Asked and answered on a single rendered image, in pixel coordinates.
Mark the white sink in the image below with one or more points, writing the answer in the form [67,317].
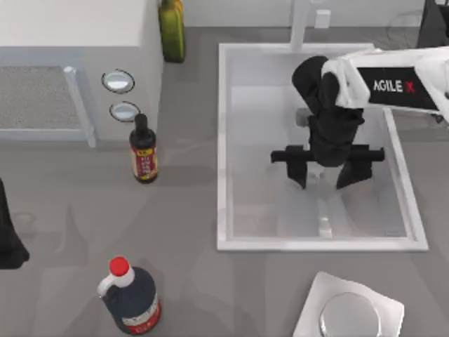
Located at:
[259,147]

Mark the tall white tap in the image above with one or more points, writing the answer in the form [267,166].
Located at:
[298,24]

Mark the white kitchen scale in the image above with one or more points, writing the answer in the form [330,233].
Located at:
[350,309]

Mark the small dark bottle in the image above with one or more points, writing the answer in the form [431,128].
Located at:
[143,151]

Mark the small microwave knob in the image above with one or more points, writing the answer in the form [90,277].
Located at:
[123,111]

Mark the green bottle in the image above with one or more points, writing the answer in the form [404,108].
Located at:
[172,31]

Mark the large microwave knob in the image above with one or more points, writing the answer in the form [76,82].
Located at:
[118,80]

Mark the dark jug with red cap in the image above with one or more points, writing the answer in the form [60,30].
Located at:
[131,302]

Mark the pale microwave oven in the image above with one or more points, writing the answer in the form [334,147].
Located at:
[115,35]

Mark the microwave door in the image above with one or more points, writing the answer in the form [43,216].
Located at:
[35,98]

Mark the white wall socket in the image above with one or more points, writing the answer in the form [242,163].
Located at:
[322,18]

